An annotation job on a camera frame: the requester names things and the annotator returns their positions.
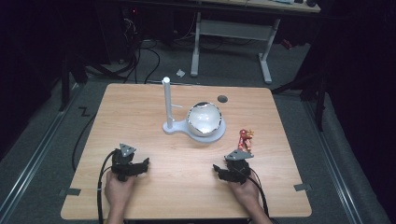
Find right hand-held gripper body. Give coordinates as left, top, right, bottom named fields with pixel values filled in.
left=223, top=148, right=255, bottom=185

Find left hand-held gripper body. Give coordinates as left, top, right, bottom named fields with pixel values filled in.
left=110, top=143, right=140, bottom=182

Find person's right hand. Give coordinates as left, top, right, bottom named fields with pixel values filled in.
left=228, top=177, right=262, bottom=208

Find person's left hand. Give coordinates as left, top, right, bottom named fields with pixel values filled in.
left=104, top=170, right=136, bottom=208

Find red and gold toy figure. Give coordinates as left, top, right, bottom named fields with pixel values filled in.
left=237, top=128, right=255, bottom=153

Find white stand with pole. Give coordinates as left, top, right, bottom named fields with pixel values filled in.
left=162, top=77, right=227, bottom=145

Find grey tape strip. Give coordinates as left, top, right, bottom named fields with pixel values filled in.
left=58, top=188, right=82, bottom=198
left=293, top=183, right=313, bottom=192

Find black zigzag floor tape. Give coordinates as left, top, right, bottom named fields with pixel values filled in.
left=78, top=105, right=92, bottom=118

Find dark metal stand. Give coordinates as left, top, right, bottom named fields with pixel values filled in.
left=270, top=62, right=331, bottom=133
left=58, top=46, right=90, bottom=113

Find white-legged background desk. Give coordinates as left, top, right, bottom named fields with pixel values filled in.
left=190, top=0, right=322, bottom=85

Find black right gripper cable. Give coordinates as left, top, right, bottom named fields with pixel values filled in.
left=247, top=167, right=271, bottom=218

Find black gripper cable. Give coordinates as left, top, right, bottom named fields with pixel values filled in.
left=96, top=149, right=117, bottom=224
left=247, top=167, right=271, bottom=218

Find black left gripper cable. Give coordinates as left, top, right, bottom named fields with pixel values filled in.
left=96, top=149, right=117, bottom=224

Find grey floor rail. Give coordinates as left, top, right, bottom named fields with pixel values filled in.
left=0, top=83, right=82, bottom=218
left=303, top=101, right=365, bottom=224

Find black floor cables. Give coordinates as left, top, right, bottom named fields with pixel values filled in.
left=88, top=12, right=200, bottom=85

